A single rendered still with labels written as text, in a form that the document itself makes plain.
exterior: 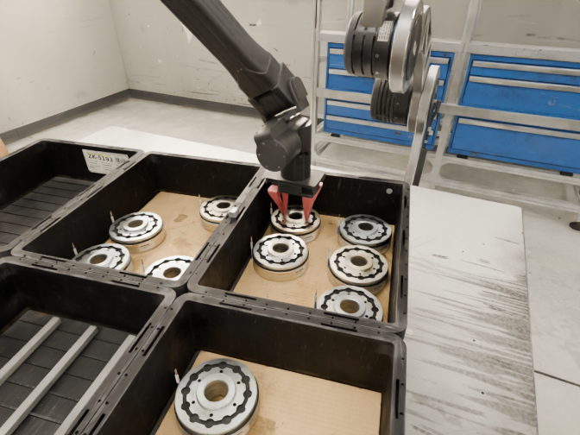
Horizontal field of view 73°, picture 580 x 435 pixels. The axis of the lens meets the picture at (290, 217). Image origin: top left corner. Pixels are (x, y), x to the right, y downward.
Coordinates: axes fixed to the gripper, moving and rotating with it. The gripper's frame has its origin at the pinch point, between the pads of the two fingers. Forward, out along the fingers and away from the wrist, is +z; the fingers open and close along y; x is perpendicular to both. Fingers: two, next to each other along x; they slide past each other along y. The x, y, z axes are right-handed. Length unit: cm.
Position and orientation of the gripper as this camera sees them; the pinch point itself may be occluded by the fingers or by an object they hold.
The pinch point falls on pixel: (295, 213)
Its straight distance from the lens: 79.8
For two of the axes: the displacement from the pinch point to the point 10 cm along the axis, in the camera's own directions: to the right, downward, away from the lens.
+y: 9.3, 2.0, -3.1
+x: 3.7, -5.3, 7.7
